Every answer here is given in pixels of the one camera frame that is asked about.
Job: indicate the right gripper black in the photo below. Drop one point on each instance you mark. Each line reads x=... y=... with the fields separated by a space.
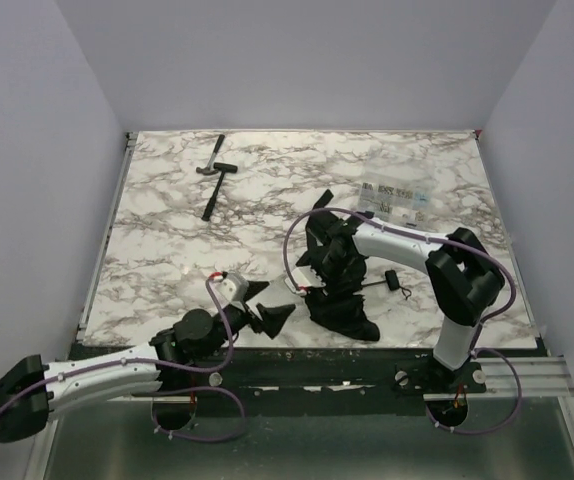
x=324 y=235

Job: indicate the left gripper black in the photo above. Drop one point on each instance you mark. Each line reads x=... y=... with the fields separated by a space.
x=252 y=311

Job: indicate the black folding umbrella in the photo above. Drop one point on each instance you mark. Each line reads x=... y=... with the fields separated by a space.
x=338 y=307

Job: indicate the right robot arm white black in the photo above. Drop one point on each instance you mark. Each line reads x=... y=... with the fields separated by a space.
x=464 y=278

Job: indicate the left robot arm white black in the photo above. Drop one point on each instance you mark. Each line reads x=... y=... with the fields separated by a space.
x=182 y=359

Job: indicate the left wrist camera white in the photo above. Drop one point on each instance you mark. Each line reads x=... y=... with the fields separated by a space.
x=233 y=287

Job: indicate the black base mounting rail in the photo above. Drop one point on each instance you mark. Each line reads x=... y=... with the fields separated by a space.
x=283 y=382

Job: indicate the aluminium frame rail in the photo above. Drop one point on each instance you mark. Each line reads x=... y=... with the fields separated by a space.
x=516 y=429

